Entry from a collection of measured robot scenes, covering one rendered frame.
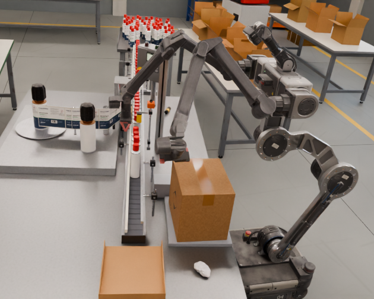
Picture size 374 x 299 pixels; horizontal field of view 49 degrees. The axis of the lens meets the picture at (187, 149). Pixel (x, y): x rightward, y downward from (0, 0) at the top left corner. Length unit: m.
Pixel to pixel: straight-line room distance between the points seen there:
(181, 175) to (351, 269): 1.87
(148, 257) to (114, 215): 0.33
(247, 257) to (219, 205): 1.01
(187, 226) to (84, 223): 0.51
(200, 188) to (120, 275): 0.50
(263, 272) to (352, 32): 4.30
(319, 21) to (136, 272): 5.51
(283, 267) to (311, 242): 0.70
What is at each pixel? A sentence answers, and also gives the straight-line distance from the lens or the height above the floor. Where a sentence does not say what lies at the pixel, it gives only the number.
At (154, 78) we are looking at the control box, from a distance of 2.45.
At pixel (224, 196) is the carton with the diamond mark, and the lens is 1.82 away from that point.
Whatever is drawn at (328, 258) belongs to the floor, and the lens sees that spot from 3.41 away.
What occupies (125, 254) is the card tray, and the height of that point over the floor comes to 0.83.
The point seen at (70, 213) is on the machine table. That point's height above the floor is 0.83.
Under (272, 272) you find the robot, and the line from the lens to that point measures 2.78.
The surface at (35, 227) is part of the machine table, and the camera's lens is 2.08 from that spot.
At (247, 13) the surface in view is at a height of 0.73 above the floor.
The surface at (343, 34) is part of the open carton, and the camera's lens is 6.31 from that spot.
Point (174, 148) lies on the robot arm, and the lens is 1.70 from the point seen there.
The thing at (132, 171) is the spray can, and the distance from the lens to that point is 2.25.
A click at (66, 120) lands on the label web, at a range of 2.67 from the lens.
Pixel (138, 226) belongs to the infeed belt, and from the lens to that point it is 1.96.
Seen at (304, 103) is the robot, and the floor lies 1.47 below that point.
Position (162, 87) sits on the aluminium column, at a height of 1.26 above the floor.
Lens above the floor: 2.16
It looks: 30 degrees down
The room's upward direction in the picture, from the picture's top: 6 degrees clockwise
